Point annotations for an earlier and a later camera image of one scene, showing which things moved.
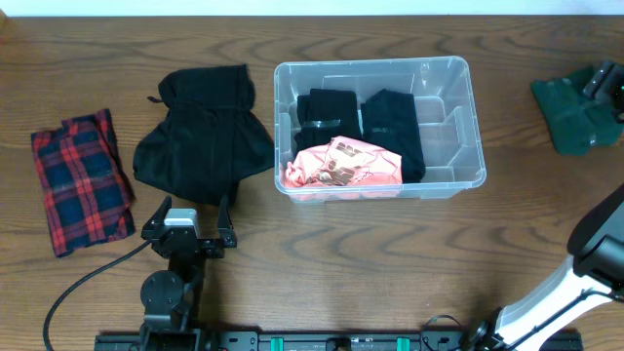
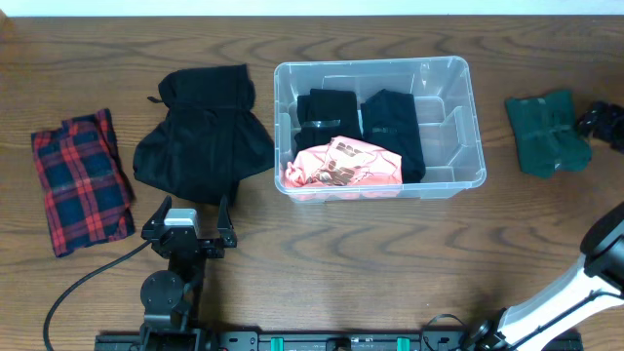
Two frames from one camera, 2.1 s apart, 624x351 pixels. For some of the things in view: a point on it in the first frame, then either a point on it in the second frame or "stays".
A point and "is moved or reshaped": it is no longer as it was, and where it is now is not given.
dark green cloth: (577, 122) is moved or reshaped
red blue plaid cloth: (88, 190) stays
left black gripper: (225, 238) stays
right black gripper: (612, 103) → (602, 131)
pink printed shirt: (342, 163) stays
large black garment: (207, 136) stays
